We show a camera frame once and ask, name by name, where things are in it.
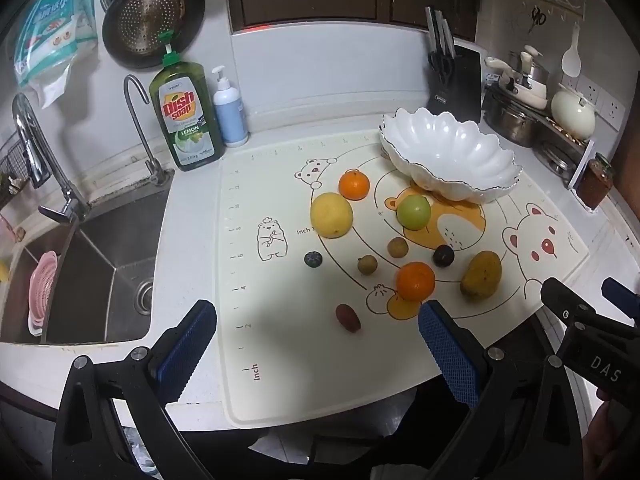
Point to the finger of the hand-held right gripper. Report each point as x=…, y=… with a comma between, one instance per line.
x=562, y=300
x=622, y=297

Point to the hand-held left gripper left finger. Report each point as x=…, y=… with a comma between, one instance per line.
x=186, y=350

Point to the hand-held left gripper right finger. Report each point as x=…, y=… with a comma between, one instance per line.
x=450, y=355

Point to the orange tangerine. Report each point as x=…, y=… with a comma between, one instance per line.
x=416, y=281
x=354, y=185

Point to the yellow-brown mango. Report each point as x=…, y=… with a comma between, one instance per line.
x=481, y=275

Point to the dark purple plum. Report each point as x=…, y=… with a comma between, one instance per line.
x=443, y=256

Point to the red date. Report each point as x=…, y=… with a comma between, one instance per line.
x=347, y=317

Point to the brown longan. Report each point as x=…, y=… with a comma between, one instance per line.
x=397, y=247
x=366, y=264

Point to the green apple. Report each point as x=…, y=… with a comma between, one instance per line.
x=414, y=211

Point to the blueberry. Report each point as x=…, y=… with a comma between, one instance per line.
x=313, y=259

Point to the yellow lemon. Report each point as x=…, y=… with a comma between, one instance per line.
x=331, y=215

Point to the white scalloped bowl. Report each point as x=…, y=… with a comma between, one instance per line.
x=450, y=150

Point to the person's right hand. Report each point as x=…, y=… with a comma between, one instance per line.
x=612, y=435

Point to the cream bear-print silicone mat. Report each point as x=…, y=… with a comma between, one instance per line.
x=280, y=310

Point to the glass jar with red sauce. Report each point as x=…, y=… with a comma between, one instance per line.
x=595, y=185

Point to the stainless steel sink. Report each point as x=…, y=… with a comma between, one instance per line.
x=100, y=270

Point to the steel pan lid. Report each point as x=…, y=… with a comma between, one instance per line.
x=557, y=160

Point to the metal countertop shelf rack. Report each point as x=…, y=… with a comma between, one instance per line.
x=582, y=160

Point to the cream round kettle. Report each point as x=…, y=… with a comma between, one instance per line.
x=572, y=115

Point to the slim gooseneck faucet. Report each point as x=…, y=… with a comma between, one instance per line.
x=151, y=166

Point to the stainless steel pot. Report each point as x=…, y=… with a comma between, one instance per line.
x=510, y=120

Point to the black knife block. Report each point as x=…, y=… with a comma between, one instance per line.
x=462, y=90

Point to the green dish soap bottle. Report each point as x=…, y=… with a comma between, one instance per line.
x=186, y=115

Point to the white blue pump bottle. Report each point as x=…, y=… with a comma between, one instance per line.
x=230, y=115

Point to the white rice paddle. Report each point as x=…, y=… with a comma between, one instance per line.
x=571, y=60

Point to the black kitchen scissors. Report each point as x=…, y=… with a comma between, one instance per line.
x=440, y=66

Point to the chrome kitchen faucet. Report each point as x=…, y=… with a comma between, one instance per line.
x=30, y=135

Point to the small hanging scissors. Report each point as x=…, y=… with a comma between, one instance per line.
x=538, y=17

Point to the black pan with colander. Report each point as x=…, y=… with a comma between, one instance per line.
x=150, y=20

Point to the teal tissue pack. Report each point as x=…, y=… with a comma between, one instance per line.
x=45, y=40
x=85, y=5

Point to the white wall outlets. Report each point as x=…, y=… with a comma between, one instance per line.
x=612, y=107

